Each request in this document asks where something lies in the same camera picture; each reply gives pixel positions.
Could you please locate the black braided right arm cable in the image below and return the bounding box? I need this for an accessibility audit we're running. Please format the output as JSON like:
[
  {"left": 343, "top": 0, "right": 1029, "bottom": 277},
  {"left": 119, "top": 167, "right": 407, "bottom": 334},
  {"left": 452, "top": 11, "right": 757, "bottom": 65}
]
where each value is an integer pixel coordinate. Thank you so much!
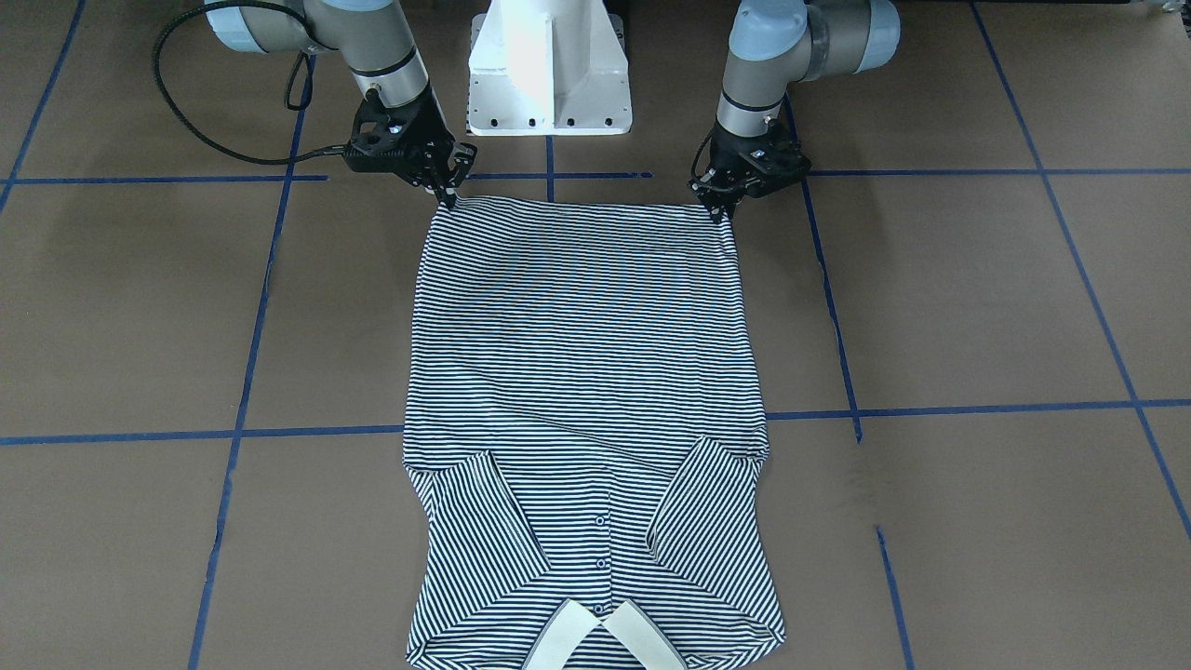
[{"left": 152, "top": 0, "right": 358, "bottom": 168}]

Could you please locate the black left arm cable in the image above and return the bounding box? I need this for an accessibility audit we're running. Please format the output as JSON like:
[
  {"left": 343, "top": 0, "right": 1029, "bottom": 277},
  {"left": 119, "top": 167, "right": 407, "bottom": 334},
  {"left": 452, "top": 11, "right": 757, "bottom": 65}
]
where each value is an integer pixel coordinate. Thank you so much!
[{"left": 690, "top": 126, "right": 722, "bottom": 182}]

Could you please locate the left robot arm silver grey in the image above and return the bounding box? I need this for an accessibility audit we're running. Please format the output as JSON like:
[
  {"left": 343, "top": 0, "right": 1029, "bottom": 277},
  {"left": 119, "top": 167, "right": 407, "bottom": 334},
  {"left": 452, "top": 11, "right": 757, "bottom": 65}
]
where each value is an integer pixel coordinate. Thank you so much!
[{"left": 690, "top": 1, "right": 902, "bottom": 223}]

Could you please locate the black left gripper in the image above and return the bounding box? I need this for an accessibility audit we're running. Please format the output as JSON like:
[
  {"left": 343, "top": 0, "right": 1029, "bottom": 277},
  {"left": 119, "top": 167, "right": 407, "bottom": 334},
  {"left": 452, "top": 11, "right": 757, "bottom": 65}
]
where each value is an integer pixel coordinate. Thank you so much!
[{"left": 690, "top": 120, "right": 812, "bottom": 223}]

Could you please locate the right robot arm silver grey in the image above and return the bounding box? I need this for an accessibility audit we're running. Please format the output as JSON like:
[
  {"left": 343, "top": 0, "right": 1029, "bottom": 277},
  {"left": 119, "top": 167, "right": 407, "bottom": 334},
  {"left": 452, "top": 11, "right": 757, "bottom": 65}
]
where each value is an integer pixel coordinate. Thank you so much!
[{"left": 204, "top": 1, "right": 476, "bottom": 208}]

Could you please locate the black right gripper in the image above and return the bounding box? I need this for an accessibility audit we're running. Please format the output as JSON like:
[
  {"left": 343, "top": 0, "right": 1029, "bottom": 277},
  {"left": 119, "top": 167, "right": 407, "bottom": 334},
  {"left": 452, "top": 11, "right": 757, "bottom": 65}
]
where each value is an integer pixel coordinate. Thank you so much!
[{"left": 343, "top": 84, "right": 479, "bottom": 209}]

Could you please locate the navy white striped polo shirt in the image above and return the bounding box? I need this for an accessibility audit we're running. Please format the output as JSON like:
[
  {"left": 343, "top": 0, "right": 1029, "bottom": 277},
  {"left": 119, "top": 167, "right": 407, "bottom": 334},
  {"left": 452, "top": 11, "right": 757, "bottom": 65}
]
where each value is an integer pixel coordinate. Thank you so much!
[{"left": 403, "top": 196, "right": 786, "bottom": 669}]

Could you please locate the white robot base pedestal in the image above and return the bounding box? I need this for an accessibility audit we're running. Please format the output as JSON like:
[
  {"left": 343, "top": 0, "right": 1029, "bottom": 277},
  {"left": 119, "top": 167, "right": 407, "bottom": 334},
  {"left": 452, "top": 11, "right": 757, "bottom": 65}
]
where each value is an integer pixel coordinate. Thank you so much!
[{"left": 464, "top": 1, "right": 634, "bottom": 137}]

